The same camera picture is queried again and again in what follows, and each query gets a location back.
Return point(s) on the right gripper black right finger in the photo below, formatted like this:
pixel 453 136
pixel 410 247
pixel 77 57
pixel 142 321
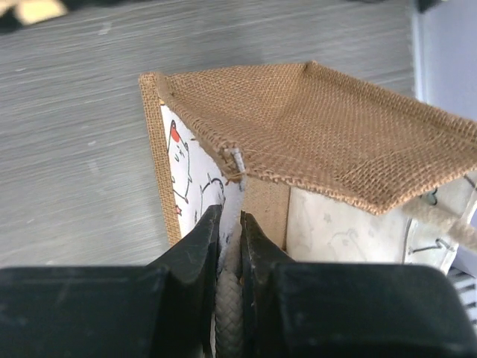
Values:
pixel 296 309

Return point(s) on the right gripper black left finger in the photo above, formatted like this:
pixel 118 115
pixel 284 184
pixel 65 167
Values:
pixel 162 309

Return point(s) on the burlap canvas cat-print bag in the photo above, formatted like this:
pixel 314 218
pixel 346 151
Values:
pixel 332 168

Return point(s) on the black floral fleece blanket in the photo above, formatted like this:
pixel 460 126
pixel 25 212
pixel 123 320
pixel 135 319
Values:
pixel 18 14

